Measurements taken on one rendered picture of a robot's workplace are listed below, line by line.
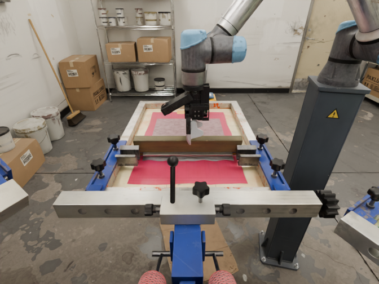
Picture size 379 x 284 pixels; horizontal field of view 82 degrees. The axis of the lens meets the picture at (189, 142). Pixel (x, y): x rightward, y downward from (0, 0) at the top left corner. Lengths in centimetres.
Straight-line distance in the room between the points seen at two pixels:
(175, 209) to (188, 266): 12
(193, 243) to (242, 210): 18
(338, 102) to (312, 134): 17
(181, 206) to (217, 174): 31
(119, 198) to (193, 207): 20
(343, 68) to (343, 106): 15
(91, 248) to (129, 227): 29
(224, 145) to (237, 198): 28
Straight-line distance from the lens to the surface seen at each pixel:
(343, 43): 106
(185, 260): 49
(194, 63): 66
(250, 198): 61
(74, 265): 184
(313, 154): 118
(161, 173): 80
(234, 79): 457
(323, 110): 108
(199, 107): 71
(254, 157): 80
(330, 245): 203
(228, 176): 79
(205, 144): 82
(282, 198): 63
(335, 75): 107
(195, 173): 80
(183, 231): 52
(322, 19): 498
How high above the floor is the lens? 146
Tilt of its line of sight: 31 degrees down
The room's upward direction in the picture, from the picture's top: straight up
